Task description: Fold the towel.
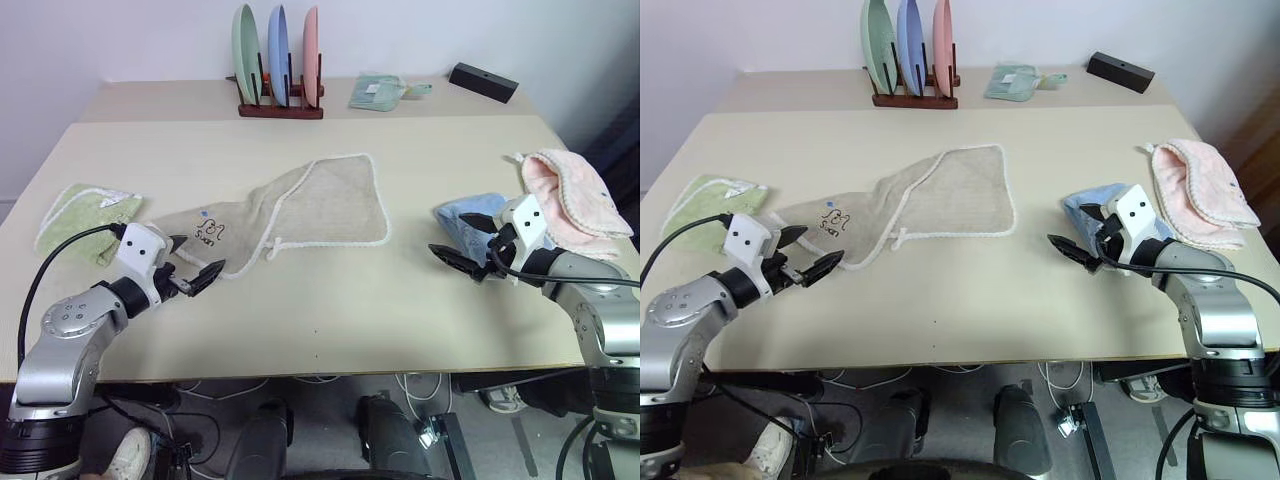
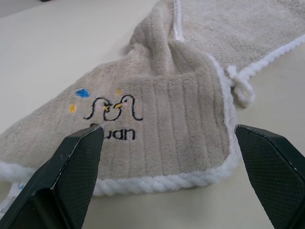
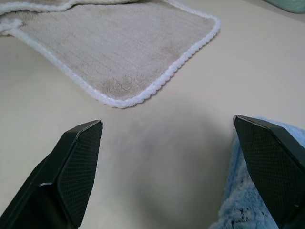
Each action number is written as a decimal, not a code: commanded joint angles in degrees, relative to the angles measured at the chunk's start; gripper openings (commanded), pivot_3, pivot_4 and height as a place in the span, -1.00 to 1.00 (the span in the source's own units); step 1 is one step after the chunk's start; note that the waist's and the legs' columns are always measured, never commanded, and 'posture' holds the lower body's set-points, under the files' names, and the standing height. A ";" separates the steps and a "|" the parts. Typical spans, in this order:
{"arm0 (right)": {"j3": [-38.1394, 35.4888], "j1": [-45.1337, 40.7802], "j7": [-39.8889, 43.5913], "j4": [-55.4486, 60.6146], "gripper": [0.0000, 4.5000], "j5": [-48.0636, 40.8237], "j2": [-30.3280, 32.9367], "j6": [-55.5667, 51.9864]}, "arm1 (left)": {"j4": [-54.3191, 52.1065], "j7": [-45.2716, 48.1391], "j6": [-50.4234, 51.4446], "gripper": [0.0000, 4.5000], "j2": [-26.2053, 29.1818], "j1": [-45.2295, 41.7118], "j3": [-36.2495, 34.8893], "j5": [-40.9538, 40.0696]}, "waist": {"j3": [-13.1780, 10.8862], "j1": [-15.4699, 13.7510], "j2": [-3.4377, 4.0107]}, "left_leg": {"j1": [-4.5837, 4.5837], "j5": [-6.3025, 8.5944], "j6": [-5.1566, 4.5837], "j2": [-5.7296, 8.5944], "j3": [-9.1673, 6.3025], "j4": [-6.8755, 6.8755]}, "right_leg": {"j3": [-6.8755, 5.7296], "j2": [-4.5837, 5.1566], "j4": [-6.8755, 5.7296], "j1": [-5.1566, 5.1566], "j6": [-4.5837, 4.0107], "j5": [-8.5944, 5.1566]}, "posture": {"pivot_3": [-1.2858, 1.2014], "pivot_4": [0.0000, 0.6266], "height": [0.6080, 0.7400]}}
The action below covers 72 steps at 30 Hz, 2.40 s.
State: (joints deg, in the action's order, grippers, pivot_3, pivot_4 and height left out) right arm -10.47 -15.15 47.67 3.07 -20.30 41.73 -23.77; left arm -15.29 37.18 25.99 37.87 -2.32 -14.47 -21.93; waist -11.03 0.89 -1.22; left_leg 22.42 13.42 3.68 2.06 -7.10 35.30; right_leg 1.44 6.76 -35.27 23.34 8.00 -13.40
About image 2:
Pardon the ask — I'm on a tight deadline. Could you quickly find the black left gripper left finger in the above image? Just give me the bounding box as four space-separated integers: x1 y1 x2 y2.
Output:
0 125 105 229

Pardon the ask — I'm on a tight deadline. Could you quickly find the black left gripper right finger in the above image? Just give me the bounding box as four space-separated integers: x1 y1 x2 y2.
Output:
234 123 305 229

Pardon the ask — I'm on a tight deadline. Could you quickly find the beige towel with white trim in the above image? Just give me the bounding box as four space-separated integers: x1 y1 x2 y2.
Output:
0 0 305 217

